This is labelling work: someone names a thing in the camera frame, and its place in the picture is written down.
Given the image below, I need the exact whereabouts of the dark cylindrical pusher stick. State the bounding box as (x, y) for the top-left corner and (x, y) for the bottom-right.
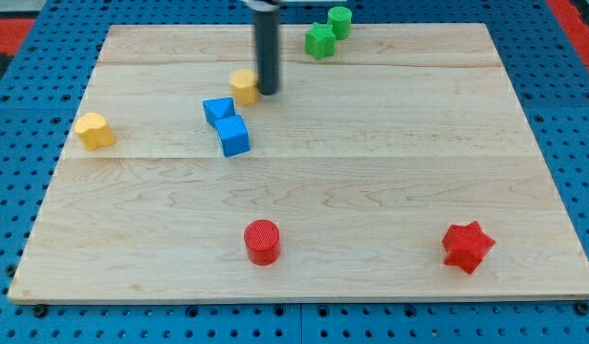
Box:
(252, 3), (280, 95)

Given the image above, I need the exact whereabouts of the yellow hexagon block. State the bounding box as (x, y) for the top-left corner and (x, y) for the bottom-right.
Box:
(229, 69), (259, 106)

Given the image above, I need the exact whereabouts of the yellow heart block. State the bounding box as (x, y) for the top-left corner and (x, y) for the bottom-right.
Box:
(74, 113), (117, 150)

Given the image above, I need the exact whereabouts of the green star block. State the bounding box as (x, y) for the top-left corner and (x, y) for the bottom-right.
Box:
(305, 22), (337, 60)

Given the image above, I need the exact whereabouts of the green cylinder block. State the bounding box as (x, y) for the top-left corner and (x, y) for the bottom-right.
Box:
(327, 6), (353, 40)

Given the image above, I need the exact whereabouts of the blue triangle block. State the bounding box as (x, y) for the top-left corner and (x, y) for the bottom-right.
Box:
(202, 97), (235, 127)

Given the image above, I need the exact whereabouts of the blue cube block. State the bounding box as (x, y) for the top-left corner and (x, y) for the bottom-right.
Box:
(215, 115), (251, 158)

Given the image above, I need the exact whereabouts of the red cylinder block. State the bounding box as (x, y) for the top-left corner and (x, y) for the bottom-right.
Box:
(243, 219), (281, 266)

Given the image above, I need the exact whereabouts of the red star block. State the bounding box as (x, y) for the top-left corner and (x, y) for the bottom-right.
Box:
(442, 221), (495, 274)

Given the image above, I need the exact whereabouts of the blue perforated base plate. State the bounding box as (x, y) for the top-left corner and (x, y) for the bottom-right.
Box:
(0, 1), (589, 343)

